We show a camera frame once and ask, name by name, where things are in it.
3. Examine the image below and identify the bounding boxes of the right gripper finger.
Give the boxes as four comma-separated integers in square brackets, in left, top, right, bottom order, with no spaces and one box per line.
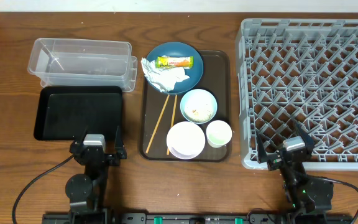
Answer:
[294,121,314,149]
[255,133,269,164]

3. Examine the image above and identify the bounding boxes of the white napkin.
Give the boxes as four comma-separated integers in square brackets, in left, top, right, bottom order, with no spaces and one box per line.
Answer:
[141,58,190,92]

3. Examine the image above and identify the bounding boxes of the light blue bowl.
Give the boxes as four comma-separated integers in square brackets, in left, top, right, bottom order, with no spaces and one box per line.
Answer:
[180,89,218,124]

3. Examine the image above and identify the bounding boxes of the yellow snack wrapper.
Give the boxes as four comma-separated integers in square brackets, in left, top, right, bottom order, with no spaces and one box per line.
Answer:
[155,56,194,69]

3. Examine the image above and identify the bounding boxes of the dark blue plate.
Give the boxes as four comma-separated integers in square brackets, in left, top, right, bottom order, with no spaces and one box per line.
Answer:
[146,42,204,95]

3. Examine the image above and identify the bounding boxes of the rice and food scraps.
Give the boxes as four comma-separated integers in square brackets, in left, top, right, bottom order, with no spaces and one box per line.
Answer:
[185,101,214,123]

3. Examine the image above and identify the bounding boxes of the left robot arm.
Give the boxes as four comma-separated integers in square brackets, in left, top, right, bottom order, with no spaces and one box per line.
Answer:
[65,126,127,223]

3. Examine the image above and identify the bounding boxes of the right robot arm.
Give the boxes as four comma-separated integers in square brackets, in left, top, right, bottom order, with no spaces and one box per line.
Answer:
[256,122,334,223]

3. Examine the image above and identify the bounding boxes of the grey dishwasher rack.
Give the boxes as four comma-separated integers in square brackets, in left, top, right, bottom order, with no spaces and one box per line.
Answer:
[235,18,358,171]

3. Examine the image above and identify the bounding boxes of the black plastic tray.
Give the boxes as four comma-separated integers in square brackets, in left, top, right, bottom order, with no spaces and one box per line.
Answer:
[34,86,123,141]

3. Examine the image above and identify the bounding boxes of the left wooden chopstick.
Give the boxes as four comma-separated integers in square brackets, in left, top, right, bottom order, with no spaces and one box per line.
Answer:
[145,95,170,154]

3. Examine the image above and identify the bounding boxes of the wooden chopstick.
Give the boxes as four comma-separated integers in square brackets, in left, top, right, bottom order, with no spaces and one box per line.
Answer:
[166,95,178,155]
[145,95,170,154]

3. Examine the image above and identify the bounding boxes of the pale green cup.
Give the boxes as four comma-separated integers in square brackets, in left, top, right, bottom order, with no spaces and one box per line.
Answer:
[206,120,232,148]

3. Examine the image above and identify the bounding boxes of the white bowl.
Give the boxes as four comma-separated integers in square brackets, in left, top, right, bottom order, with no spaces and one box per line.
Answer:
[166,121,206,160]

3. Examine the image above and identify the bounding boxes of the right wooden chopstick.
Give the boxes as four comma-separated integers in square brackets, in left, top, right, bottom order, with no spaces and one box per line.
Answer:
[166,95,178,155]

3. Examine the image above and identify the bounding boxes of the dark brown serving tray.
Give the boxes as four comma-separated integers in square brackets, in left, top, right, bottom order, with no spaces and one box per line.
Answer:
[139,50,231,161]

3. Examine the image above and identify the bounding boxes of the clear plastic bin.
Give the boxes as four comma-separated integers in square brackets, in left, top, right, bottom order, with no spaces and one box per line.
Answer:
[27,38,137,92]

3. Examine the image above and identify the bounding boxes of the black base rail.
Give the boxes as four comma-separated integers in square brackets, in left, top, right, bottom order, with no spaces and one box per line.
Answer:
[41,212,354,224]

